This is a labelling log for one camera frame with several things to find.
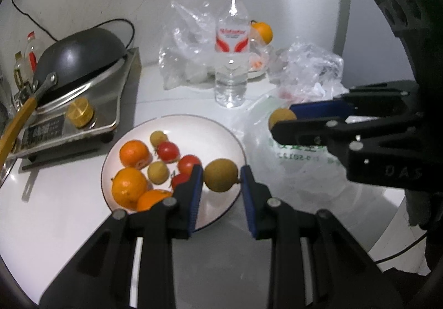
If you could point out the red cherry tomato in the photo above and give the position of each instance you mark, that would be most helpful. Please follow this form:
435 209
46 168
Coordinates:
189 163
180 179
168 151

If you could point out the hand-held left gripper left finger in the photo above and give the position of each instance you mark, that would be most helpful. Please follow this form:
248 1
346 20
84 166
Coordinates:
195 191

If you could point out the oil bottle with red label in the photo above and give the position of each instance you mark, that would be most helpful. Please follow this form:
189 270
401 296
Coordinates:
33 60

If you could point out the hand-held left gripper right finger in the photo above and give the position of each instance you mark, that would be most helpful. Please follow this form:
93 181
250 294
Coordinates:
249 198

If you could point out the white plate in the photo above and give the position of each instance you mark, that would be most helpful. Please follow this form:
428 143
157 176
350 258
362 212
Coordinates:
207 139

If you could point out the tan longan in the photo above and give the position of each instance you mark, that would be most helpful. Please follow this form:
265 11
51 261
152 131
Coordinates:
220 174
158 170
159 138
282 116

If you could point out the green printed plastic bag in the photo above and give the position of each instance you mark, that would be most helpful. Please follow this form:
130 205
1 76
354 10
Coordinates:
297 170

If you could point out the brass knob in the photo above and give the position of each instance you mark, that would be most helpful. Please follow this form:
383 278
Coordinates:
80 112

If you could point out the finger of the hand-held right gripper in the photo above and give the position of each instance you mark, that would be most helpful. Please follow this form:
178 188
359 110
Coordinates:
322 109
301 134

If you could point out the crumpled clear plastic bag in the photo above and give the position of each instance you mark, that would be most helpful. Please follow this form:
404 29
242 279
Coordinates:
304 67

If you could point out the large orange with stem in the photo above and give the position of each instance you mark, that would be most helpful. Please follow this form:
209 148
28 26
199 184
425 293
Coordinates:
263 32

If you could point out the clear plastic water bottle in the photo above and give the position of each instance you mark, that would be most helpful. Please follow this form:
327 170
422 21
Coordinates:
232 80

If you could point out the white round dish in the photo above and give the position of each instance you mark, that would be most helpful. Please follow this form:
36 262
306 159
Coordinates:
258 72

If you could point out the small tangerine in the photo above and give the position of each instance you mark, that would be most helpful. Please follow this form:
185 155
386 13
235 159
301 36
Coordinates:
152 200
135 153
129 188

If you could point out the stainless induction cooker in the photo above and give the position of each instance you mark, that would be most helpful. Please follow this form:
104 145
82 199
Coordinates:
103 101

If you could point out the dark sauce bottle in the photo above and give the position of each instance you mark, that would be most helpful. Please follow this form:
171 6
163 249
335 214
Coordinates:
19 70

